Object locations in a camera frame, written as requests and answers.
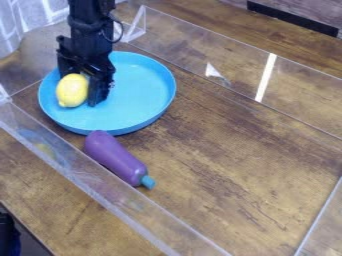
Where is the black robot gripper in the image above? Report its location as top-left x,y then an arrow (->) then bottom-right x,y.
57,16 -> 115,107

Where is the yellow toy lemon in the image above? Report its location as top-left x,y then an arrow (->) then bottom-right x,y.
57,73 -> 89,108

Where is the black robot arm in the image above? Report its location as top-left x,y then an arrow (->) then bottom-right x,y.
57,0 -> 117,107

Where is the blue round tray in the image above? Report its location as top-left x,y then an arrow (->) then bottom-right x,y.
38,51 -> 177,135

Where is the white patterned curtain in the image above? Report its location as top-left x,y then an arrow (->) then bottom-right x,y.
0,0 -> 126,59

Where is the purple toy eggplant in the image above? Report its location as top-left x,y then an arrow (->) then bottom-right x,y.
85,130 -> 157,189

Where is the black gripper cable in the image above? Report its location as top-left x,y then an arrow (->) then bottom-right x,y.
102,18 -> 126,44

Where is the clear acrylic enclosure wall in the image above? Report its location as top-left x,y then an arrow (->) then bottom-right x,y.
0,0 -> 342,256

